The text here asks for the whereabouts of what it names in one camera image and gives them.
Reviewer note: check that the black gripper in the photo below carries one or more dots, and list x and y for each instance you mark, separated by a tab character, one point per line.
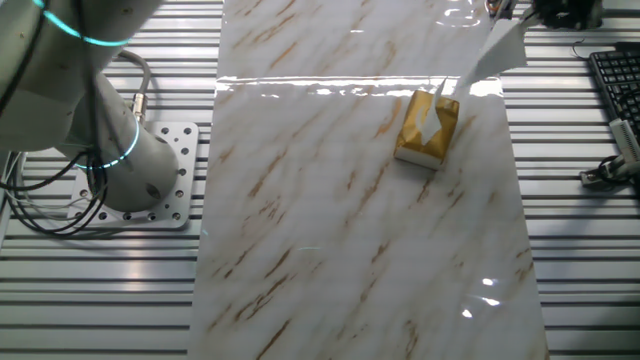
577	12

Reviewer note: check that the white paper napkin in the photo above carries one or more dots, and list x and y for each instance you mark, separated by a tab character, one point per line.
500	50
431	125

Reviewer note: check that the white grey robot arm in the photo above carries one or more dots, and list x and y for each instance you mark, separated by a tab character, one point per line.
125	170

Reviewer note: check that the grey flat object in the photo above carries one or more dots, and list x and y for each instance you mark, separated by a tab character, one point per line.
625	5

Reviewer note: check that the black keyboard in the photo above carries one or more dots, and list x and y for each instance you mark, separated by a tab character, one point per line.
620	75

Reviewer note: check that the white rectangular device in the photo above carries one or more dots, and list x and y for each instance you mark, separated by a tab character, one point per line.
627	140

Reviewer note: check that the metal clamp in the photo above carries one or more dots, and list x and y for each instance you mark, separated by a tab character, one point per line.
592	178

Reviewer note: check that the gold tissue pack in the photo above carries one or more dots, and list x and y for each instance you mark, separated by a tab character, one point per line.
407	145

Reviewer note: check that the marble pattern table sheet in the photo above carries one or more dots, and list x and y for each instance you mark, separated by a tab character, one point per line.
325	225

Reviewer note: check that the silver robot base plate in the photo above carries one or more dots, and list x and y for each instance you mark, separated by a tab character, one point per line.
186	150

